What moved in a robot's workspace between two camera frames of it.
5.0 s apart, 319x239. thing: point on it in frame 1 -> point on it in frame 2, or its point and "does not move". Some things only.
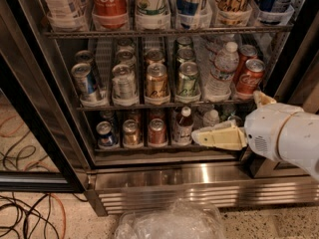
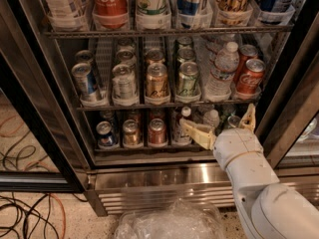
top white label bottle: [67, 5] does not move
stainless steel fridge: [143, 68] does not move
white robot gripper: [265, 128] -> [236, 147]
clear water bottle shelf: [226, 63] does not move
